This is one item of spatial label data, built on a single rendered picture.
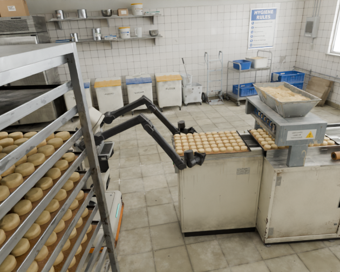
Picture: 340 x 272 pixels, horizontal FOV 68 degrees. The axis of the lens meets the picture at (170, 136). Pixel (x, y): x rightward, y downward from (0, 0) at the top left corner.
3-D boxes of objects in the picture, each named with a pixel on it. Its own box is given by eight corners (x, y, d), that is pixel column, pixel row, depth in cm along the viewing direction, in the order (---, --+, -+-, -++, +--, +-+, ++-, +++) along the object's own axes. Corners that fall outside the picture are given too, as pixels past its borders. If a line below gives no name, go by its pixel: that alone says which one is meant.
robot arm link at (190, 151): (179, 164, 194) (179, 169, 185) (176, 150, 190) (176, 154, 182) (195, 162, 192) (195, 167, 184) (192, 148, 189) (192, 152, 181)
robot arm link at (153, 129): (144, 123, 186) (141, 128, 176) (150, 119, 185) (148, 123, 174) (180, 166, 195) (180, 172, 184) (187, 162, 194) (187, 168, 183)
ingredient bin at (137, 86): (130, 116, 552) (125, 81, 520) (129, 107, 609) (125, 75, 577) (154, 114, 558) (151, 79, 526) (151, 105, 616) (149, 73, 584)
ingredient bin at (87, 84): (68, 123, 532) (60, 87, 500) (72, 113, 589) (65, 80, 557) (95, 120, 542) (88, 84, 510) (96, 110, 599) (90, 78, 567)
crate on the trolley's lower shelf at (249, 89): (252, 90, 625) (252, 82, 616) (262, 94, 592) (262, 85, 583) (232, 93, 610) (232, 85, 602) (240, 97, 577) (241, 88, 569)
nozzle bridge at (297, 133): (276, 127, 253) (280, 94, 239) (318, 165, 187) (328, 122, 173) (243, 129, 252) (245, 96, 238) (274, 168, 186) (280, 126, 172)
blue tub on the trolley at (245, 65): (243, 66, 589) (243, 59, 583) (252, 69, 554) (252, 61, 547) (231, 67, 584) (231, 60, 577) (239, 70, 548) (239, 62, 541)
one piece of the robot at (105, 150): (92, 174, 208) (87, 150, 199) (99, 157, 233) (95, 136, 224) (111, 172, 208) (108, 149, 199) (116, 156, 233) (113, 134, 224)
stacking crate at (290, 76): (292, 78, 622) (293, 70, 613) (303, 82, 586) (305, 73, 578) (270, 81, 611) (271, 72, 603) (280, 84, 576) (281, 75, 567)
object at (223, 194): (244, 209, 270) (251, 132, 232) (256, 234, 239) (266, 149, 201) (178, 214, 268) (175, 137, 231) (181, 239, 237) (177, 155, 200)
